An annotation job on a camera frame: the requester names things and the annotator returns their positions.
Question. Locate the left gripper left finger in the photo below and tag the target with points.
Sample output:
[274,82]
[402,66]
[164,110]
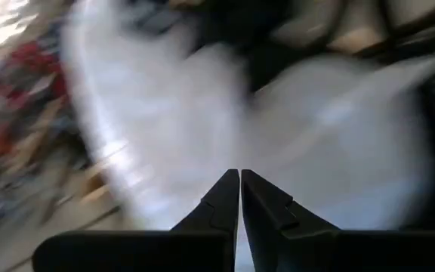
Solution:
[145,253]

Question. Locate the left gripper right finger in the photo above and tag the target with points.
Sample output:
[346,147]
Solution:
[334,253]

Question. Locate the white plastic trash bag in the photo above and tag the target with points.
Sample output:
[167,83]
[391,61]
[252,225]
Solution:
[164,113]

